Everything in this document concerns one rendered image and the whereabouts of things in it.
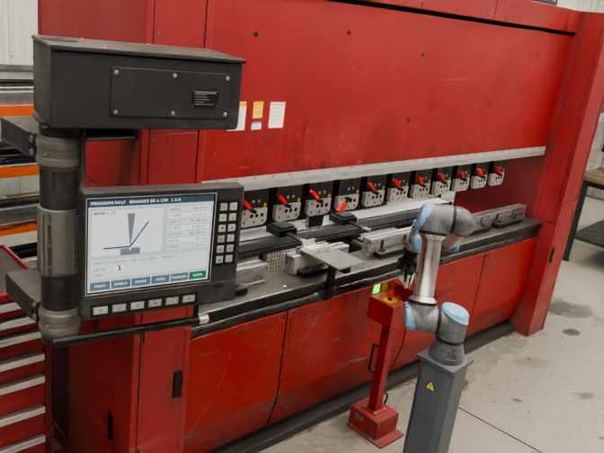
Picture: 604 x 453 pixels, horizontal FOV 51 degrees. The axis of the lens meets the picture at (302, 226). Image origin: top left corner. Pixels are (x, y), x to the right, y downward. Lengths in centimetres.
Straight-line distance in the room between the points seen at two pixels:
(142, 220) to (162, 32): 66
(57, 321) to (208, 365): 105
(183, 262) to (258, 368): 130
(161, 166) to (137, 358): 72
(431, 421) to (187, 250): 149
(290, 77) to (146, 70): 117
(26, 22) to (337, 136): 429
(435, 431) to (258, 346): 86
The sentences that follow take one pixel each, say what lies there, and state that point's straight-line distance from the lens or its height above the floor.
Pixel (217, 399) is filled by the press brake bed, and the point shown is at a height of 42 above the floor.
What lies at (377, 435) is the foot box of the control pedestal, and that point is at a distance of 354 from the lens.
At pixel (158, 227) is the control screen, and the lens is 176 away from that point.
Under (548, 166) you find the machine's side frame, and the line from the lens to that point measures 478.
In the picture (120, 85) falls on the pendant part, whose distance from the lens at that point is 166.
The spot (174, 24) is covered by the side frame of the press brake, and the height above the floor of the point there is 200.
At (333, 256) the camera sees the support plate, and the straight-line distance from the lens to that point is 305.
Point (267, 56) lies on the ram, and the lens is 265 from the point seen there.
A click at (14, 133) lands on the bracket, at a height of 167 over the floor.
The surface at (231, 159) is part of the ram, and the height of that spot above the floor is 148.
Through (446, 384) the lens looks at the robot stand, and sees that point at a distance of 279.
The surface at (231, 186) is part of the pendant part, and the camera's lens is 181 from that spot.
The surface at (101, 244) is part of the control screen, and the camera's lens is 173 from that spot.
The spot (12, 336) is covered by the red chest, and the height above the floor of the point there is 83.
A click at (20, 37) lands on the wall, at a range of 672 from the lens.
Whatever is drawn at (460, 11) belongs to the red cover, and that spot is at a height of 218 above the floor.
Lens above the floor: 209
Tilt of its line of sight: 19 degrees down
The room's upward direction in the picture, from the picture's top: 7 degrees clockwise
